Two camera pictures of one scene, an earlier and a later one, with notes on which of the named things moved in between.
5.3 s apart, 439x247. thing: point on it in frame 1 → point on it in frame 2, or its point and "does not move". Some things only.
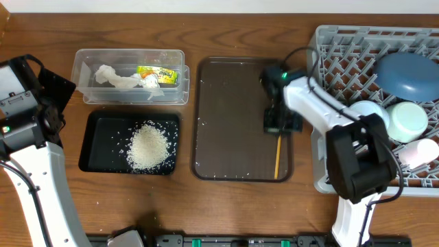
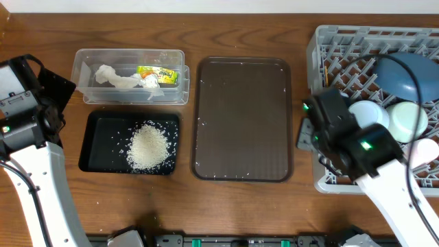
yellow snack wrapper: [164, 75] does not move
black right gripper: [273, 107] → [306, 140]
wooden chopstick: [278, 158] → [326, 76]
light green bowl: [407, 121] does not move
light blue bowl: [364, 107] does not move
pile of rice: [147, 147] does not move
